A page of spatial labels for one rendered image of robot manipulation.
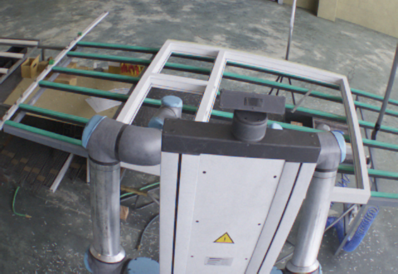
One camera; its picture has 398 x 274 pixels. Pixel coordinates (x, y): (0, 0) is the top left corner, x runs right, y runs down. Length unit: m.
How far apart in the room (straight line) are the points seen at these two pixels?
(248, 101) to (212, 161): 0.15
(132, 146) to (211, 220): 0.35
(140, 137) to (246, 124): 0.47
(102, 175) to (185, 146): 0.51
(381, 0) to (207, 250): 7.98
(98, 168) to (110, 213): 0.18
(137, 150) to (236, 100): 0.47
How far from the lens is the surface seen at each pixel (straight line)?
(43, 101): 3.24
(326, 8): 8.17
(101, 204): 1.41
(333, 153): 1.44
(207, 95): 2.70
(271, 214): 1.04
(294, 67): 3.33
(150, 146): 1.27
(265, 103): 0.87
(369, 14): 8.78
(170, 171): 0.93
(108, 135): 1.27
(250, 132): 0.86
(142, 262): 1.60
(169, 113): 1.87
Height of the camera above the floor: 2.29
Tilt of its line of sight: 33 degrees down
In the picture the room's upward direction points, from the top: 7 degrees clockwise
